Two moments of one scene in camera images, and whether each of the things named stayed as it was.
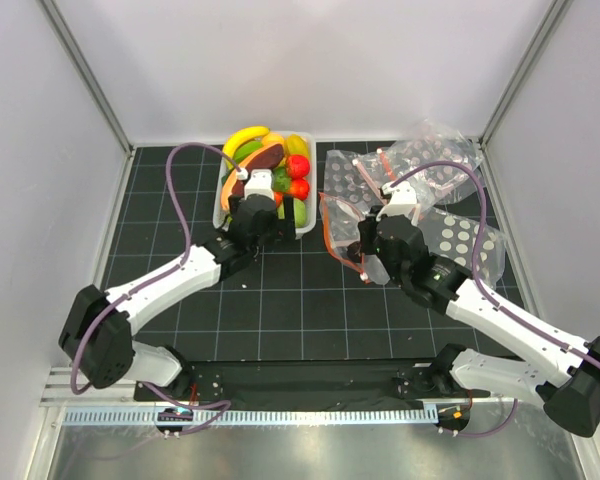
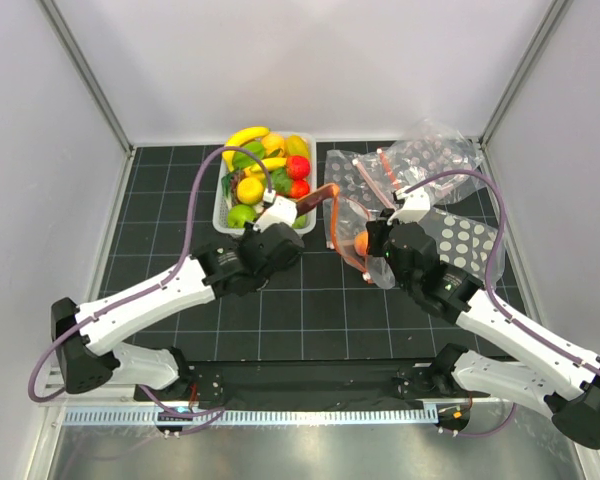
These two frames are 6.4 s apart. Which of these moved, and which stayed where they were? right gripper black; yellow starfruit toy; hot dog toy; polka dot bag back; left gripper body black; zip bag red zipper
Moved: hot dog toy; left gripper body black
Stayed: yellow starfruit toy; polka dot bag back; right gripper black; zip bag red zipper
